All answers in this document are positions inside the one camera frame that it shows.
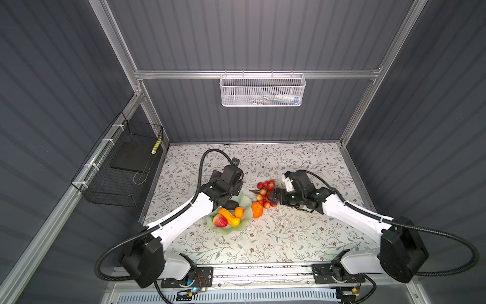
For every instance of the aluminium mounting rail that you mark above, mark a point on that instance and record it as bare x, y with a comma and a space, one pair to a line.
263, 275

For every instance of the red lychee fruit bunch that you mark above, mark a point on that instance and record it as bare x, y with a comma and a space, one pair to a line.
263, 194

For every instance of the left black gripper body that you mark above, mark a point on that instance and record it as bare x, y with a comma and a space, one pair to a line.
216, 176

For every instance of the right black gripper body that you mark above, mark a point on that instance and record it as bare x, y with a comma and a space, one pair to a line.
292, 198

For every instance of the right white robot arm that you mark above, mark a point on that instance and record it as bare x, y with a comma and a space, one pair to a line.
400, 252

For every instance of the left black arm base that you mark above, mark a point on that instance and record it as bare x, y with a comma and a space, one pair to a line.
200, 277

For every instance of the dark fake avocado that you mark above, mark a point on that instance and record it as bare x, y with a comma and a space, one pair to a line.
231, 205

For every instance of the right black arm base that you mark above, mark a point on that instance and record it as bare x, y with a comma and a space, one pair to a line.
328, 273

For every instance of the large fake orange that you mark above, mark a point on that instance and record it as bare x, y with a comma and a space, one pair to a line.
257, 209

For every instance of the red yellow fake apple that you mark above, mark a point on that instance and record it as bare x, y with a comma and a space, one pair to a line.
220, 221

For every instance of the yellow tube in basket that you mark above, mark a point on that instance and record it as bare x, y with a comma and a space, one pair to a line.
156, 145

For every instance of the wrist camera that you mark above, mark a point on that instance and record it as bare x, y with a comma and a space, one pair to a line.
286, 178
235, 161

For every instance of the white vented panel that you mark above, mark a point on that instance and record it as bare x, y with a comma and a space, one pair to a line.
285, 295

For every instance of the tubes in white basket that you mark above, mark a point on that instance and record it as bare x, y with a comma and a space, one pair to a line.
280, 99

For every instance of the black wire wall basket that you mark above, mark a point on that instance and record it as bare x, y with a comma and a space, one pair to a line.
121, 168

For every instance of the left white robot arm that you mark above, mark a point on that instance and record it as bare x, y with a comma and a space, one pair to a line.
145, 259

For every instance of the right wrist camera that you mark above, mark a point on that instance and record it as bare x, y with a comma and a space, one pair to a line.
286, 178

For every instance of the white wire mesh basket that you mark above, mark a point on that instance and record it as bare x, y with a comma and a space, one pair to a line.
240, 89

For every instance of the small fake orange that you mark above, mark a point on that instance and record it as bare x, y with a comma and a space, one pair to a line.
239, 212

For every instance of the yellow fake squash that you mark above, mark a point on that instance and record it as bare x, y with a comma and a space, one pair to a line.
232, 219

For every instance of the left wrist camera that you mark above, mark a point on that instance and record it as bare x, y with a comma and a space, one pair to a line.
235, 161

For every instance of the green wavy fruit bowl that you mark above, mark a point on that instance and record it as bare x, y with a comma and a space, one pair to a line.
244, 202

